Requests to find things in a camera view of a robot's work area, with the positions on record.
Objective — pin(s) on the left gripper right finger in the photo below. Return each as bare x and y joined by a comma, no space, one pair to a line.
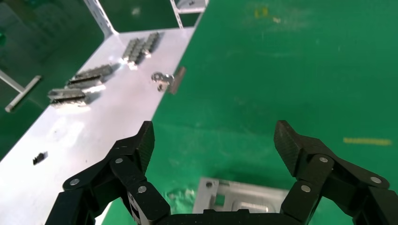
314,167

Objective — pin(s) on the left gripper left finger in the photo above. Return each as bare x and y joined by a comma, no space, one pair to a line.
124,167

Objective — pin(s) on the stamped metal bracket part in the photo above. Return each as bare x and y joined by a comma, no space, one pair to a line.
236,195

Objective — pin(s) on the white table board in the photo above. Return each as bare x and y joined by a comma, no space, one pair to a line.
77,133

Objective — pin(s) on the small black piece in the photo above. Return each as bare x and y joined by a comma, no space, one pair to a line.
39,158

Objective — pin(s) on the silver binder clip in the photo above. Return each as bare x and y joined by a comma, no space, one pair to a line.
172,81

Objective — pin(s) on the green table cloth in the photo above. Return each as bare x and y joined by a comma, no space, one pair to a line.
248,77

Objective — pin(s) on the grey metal bar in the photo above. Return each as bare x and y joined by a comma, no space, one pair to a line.
23,93

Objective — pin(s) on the grey metal shelving rack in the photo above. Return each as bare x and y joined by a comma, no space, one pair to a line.
101,18

